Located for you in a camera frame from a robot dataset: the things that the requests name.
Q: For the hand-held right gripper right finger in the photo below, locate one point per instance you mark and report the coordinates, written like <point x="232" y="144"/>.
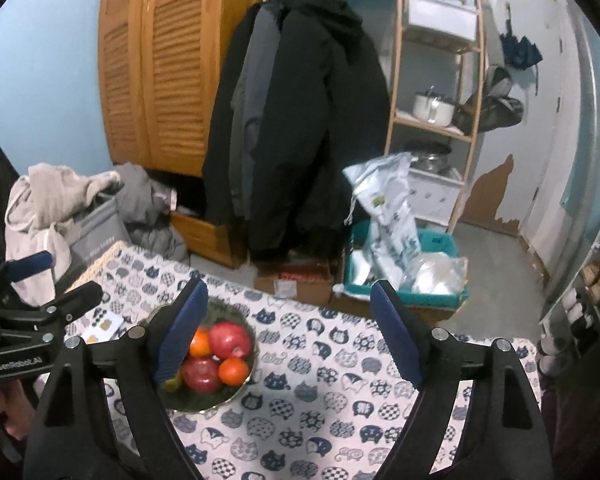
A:
<point x="395" y="340"/>

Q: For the grey tote bag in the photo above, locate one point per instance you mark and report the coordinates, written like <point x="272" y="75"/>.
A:
<point x="95" y="235"/>

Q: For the cardboard box red label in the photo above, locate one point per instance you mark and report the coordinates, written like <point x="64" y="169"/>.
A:
<point x="300" y="285"/>

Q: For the yellow pear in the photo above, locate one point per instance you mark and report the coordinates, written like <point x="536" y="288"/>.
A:
<point x="172" y="384"/>

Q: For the clear plastic bag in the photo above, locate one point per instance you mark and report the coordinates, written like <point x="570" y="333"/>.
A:
<point x="440" y="272"/>

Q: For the steel pot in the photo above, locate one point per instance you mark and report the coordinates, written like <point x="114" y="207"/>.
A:
<point x="432" y="160"/>

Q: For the medium orange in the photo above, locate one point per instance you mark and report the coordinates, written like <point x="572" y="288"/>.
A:
<point x="233" y="370"/>

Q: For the wooden louvred wardrobe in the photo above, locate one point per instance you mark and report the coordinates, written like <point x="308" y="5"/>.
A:
<point x="175" y="85"/>

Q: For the grey jacket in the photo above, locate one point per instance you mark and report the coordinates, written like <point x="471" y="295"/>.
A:
<point x="252" y="85"/>

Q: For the dark grey garment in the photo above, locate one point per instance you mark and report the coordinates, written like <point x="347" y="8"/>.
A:
<point x="140" y="195"/>

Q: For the red apple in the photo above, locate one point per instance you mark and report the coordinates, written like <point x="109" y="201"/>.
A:
<point x="200" y="372"/>
<point x="230" y="340"/>

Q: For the grey cap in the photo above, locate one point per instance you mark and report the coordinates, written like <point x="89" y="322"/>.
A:
<point x="499" y="81"/>

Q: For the dark blue umbrella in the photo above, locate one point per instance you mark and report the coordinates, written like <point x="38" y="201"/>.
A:
<point x="520" y="50"/>

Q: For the cat print tablecloth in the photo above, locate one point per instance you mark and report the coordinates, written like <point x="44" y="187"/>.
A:
<point x="320" y="360"/>

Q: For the bamboo rack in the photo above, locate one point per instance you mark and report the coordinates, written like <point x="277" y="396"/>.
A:
<point x="397" y="60"/>

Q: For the olive green bag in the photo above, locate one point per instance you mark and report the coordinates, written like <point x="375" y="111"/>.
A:
<point x="500" y="110"/>

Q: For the teal basket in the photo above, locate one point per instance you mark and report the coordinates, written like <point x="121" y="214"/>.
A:
<point x="437" y="245"/>

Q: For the wooden drawer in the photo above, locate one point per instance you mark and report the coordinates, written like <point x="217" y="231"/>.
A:
<point x="205" y="235"/>

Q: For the grey door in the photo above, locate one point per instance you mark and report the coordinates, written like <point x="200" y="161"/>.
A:
<point x="530" y="110"/>

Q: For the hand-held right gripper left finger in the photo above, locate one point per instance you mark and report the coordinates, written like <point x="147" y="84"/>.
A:
<point x="180" y="330"/>

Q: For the large orange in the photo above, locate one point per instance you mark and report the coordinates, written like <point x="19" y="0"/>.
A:
<point x="198" y="344"/>

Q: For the dark cloth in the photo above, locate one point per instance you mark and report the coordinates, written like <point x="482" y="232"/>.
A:
<point x="580" y="410"/>

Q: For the silver vertical pipe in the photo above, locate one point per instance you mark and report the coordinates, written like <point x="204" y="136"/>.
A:
<point x="587" y="110"/>

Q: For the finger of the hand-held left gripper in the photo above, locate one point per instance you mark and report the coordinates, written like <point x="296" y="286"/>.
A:
<point x="27" y="262"/>
<point x="75" y="300"/>

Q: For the shoe rack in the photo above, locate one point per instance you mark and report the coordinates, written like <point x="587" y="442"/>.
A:
<point x="580" y="290"/>

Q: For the green glass bowl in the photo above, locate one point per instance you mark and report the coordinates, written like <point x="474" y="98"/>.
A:
<point x="210" y="400"/>

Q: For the white storage box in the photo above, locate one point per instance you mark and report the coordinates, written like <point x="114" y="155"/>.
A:
<point x="440" y="15"/>

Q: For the person's left hand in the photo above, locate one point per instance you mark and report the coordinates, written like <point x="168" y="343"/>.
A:
<point x="10" y="407"/>

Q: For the printed plastic bag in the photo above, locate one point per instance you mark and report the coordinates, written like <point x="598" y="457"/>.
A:
<point x="390" y="230"/>

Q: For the black hooded coat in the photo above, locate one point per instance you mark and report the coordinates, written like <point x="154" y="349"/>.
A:
<point x="320" y="135"/>

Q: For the white drawer unit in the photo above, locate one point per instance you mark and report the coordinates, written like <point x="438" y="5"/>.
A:
<point x="435" y="195"/>

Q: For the group of shoes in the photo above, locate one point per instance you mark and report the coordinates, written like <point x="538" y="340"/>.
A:
<point x="577" y="310"/>

